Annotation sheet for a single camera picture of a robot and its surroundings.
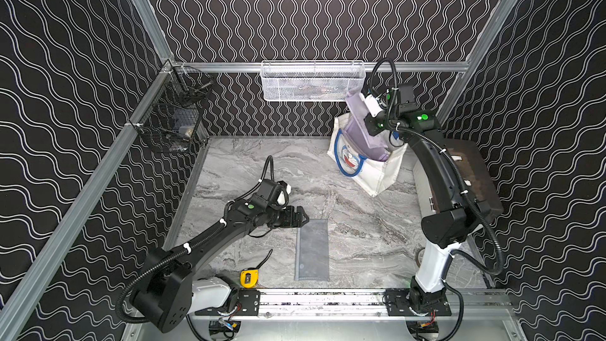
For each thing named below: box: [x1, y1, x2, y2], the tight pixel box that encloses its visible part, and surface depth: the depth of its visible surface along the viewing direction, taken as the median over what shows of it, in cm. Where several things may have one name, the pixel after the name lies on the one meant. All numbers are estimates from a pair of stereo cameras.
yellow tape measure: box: [239, 248, 274, 289], surface depth 80 cm
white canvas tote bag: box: [326, 112, 408, 198], surface depth 96 cm
